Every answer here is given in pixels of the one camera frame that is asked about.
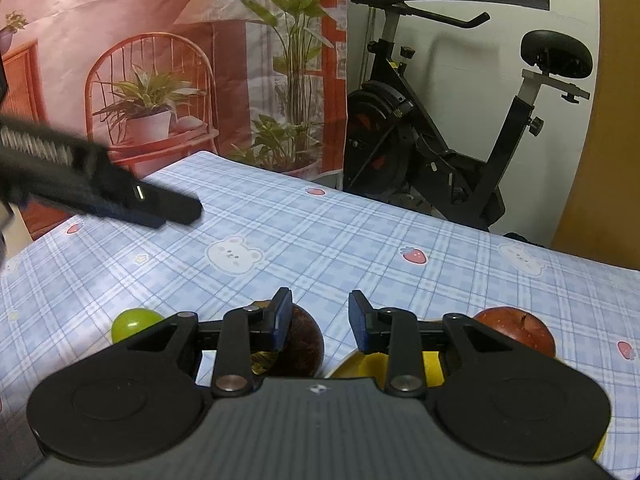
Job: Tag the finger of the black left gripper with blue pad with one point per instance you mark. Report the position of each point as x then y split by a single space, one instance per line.
145 204

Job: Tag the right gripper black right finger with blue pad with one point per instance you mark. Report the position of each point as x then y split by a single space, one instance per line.
403 338

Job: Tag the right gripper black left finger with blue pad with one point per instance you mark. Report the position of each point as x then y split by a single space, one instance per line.
183 338

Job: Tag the yellow lemon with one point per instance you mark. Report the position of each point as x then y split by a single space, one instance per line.
357 364

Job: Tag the dark purple mangosteen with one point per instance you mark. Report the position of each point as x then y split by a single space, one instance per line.
301 355

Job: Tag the green apple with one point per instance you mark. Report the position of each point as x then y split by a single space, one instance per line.
133 321

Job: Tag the red apple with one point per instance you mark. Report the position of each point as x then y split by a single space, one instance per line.
521 326

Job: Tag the blue plaid tablecloth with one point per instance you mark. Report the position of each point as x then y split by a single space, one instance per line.
261 231

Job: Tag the printed pink backdrop cloth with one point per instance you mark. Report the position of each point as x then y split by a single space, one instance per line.
257 81

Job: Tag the black exercise bike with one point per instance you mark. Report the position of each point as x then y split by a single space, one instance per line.
394 151

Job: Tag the wooden door panel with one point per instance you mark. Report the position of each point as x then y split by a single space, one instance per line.
600 220

